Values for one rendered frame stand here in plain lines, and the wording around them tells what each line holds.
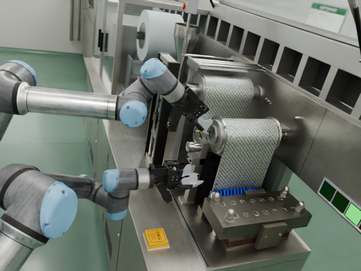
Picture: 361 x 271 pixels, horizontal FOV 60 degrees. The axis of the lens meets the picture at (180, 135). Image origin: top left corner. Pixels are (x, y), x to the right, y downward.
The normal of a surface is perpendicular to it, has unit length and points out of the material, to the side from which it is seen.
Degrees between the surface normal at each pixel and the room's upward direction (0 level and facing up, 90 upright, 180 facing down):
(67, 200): 86
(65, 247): 0
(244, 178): 90
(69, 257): 0
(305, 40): 90
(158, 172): 89
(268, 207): 0
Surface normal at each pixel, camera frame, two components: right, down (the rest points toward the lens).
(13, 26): 0.33, 0.48
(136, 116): 0.07, 0.47
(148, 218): 0.18, -0.87
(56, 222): 0.93, 0.24
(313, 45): -0.92, 0.00
